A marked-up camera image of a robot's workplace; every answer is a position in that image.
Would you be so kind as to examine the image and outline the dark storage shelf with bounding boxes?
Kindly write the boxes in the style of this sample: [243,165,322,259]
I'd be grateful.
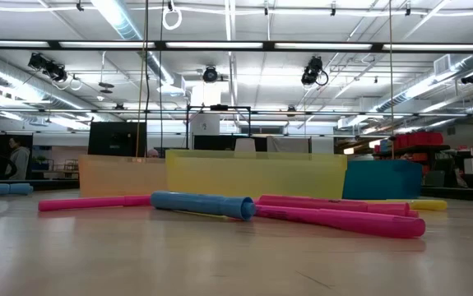
[371,143,473,188]

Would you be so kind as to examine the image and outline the pink highlighter marker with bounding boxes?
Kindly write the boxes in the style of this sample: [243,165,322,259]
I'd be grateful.
[253,204,427,240]
[37,194,153,213]
[255,194,420,219]

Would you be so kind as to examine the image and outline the brown hanging cable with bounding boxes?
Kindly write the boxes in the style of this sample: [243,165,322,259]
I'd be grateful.
[135,0,150,161]
[387,0,395,160]

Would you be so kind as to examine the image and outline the teal plastic bin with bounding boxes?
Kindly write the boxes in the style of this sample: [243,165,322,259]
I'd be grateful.
[341,159,423,201]

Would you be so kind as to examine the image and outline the black rig camera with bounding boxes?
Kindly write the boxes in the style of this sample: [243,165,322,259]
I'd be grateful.
[202,64,220,85]

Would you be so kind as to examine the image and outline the white building column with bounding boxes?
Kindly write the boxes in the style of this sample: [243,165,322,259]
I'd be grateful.
[189,81,221,136]

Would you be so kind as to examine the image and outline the orange translucent plastic bin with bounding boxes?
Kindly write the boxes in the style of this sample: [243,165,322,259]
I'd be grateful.
[78,154,168,198]

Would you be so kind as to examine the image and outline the white cable loop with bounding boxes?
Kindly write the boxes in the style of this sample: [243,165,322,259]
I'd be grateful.
[161,0,183,31]

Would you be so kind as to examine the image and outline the white LED light strip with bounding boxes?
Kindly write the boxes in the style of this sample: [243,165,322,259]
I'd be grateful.
[0,40,51,49]
[165,41,264,49]
[383,43,473,52]
[274,42,373,51]
[58,40,155,49]

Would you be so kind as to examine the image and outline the black monitor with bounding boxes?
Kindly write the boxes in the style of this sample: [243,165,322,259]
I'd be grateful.
[87,121,148,158]

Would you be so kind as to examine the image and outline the black hanging cable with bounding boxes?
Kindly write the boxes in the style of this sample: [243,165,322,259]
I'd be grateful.
[158,0,165,151]

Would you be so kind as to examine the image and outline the grey white board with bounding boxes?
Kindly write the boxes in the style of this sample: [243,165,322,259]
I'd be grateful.
[266,136,336,155]

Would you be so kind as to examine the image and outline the black stand frame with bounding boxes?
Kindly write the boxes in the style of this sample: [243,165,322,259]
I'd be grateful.
[184,104,253,151]

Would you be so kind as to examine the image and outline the yellow translucent plastic bin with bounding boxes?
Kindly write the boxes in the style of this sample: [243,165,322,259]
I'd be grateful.
[165,149,348,201]

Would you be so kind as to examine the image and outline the red storage bins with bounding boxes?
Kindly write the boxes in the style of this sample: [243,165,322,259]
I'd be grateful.
[392,131,445,150]

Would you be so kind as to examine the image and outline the black panel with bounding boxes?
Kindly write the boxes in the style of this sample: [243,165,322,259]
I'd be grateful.
[192,135,268,152]

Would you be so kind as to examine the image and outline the silver ventilation duct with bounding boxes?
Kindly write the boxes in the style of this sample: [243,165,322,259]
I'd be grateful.
[90,0,175,86]
[0,57,97,123]
[375,52,473,113]

